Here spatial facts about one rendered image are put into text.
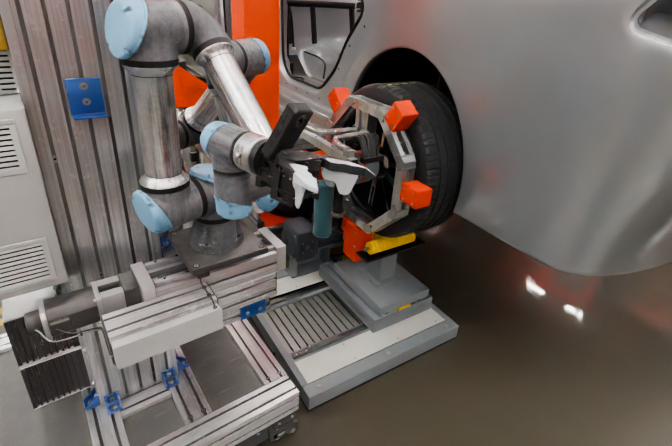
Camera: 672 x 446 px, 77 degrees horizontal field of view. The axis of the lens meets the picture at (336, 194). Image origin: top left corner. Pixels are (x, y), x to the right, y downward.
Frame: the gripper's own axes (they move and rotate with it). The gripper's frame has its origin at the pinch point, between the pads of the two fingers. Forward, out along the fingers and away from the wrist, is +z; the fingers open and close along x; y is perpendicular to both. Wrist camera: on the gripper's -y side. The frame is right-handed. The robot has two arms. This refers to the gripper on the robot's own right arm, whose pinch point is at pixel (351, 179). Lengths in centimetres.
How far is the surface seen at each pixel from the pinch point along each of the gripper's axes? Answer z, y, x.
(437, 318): -22, 99, -128
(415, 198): -25, 27, -79
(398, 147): -37, 12, -81
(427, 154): -28, 13, -88
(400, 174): -34, 21, -81
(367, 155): -43, 16, -71
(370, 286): -51, 88, -107
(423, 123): -34, 3, -90
